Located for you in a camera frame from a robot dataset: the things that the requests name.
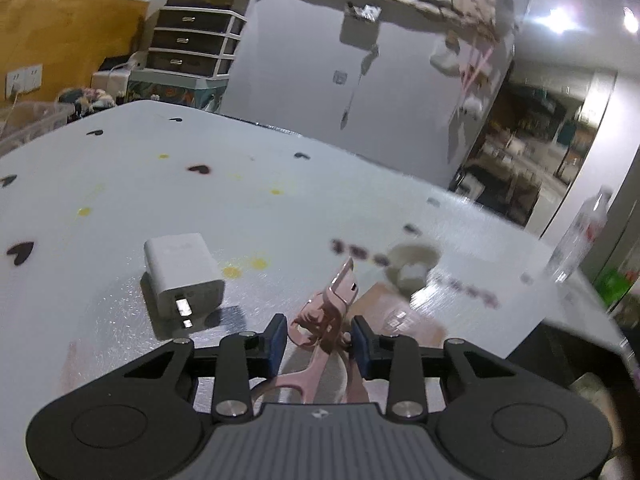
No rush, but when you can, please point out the pink flat block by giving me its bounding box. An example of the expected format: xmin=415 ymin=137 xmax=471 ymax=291
xmin=343 ymin=283 xmax=447 ymax=348

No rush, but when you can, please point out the white usb charger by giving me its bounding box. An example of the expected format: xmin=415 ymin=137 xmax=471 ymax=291
xmin=143 ymin=233 xmax=226 ymax=330

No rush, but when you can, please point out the white round cup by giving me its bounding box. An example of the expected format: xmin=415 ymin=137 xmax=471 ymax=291
xmin=385 ymin=243 xmax=442 ymax=296

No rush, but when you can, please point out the clear plastic water bottle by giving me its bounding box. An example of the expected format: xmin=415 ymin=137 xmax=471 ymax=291
xmin=544 ymin=186 xmax=613 ymax=283

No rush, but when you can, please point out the green bag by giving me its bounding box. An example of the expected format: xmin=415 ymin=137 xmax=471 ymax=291
xmin=596 ymin=269 xmax=634 ymax=308

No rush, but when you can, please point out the white drawer cabinet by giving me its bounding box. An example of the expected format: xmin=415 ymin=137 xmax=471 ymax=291
xmin=145 ymin=6 xmax=246 ymax=79

